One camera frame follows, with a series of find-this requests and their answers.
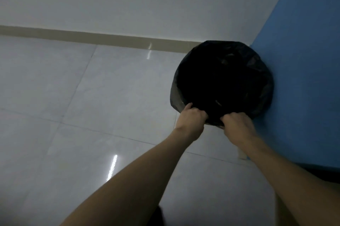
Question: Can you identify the person's left hand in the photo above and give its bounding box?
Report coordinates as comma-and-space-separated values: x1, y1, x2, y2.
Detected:
174, 103, 209, 142

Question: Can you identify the person's right hand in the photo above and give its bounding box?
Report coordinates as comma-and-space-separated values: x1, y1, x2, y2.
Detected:
220, 112, 259, 147

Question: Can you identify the black trash bag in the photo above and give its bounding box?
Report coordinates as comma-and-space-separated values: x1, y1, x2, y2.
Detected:
170, 40, 274, 128

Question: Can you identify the person's right forearm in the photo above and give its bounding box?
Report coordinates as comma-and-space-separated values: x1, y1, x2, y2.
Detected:
240, 136, 340, 226

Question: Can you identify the person's left forearm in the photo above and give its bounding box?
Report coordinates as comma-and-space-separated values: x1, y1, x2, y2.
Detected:
60, 127, 196, 226

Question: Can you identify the beige baseboard strip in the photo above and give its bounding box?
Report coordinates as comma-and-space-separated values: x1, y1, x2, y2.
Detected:
0, 25, 203, 54

